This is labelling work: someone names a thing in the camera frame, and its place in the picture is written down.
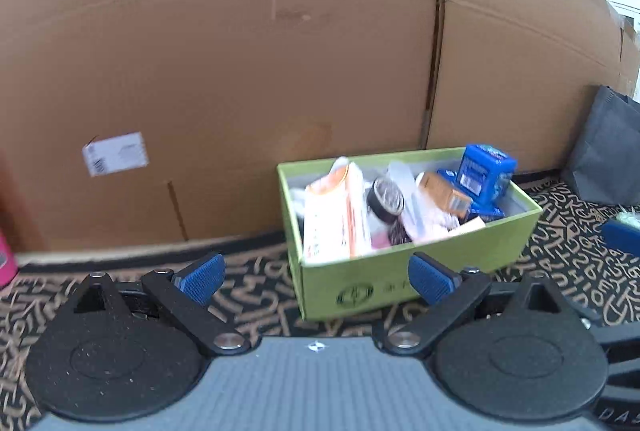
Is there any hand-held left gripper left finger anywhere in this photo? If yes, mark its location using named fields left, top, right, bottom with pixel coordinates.
left=47, top=253, right=251, bottom=357

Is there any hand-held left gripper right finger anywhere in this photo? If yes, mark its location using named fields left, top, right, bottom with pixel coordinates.
left=372, top=252, right=601, bottom=357

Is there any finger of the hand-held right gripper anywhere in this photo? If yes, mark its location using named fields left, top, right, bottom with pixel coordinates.
left=575, top=306, right=640, bottom=348
left=600, top=220, right=640, bottom=258

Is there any blue medicine box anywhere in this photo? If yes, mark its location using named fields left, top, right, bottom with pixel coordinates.
left=436, top=167, right=505, bottom=223

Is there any green cardboard box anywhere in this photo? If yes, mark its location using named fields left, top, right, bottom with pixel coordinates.
left=276, top=147, right=544, bottom=323

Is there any black patterned mat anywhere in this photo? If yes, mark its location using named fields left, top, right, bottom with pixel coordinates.
left=0, top=168, right=640, bottom=431

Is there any small orange box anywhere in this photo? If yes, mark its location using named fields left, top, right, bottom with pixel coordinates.
left=416, top=171, right=473, bottom=222

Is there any grey fabric bag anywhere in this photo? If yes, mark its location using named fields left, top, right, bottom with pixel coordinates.
left=574, top=85, right=640, bottom=208

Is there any black round jar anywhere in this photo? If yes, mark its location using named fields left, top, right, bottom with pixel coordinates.
left=365, top=176, right=413, bottom=246

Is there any white cotton packet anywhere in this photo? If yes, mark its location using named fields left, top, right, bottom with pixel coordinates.
left=387, top=161, right=426, bottom=212

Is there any orange white medicine box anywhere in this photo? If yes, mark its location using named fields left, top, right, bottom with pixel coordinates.
left=302, top=156, right=373, bottom=262

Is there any blue tin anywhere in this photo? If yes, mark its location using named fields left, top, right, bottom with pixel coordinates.
left=457, top=143, right=518, bottom=206

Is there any white shipping label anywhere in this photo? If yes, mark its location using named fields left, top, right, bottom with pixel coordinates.
left=82, top=132, right=150, bottom=178

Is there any pink thermos bottle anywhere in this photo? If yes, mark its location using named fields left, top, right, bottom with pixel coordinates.
left=0, top=231, right=20, bottom=289

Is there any large plain cardboard box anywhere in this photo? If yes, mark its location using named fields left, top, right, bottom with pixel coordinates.
left=425, top=0, right=631, bottom=174

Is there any large labelled cardboard box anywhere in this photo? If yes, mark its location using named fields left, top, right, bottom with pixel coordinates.
left=0, top=0, right=443, bottom=257

